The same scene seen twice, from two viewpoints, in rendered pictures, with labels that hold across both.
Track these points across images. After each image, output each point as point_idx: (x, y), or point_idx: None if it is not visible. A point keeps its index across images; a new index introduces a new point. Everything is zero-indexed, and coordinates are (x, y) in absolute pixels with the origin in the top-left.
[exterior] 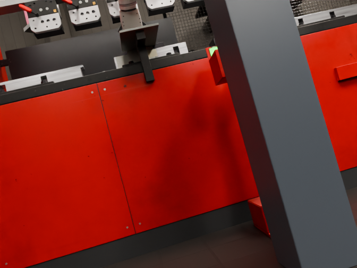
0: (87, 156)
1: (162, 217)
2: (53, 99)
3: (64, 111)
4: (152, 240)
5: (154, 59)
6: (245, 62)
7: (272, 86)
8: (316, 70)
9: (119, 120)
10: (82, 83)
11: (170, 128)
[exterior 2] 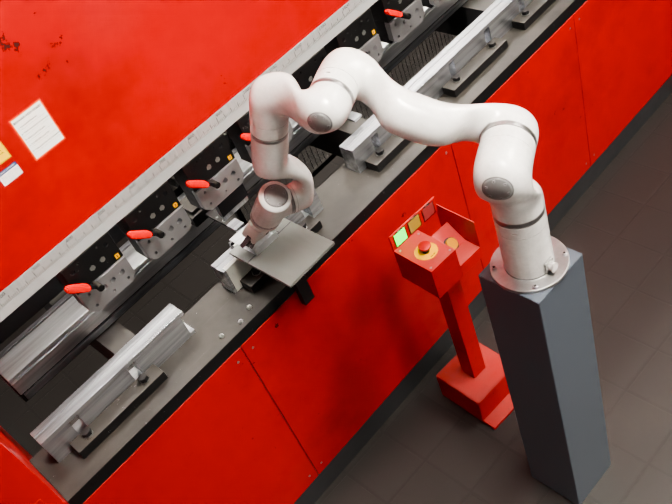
0: (251, 439)
1: (342, 439)
2: (192, 405)
3: (210, 409)
4: (335, 468)
5: None
6: (559, 398)
7: (574, 400)
8: None
9: (278, 372)
10: (222, 359)
11: (336, 340)
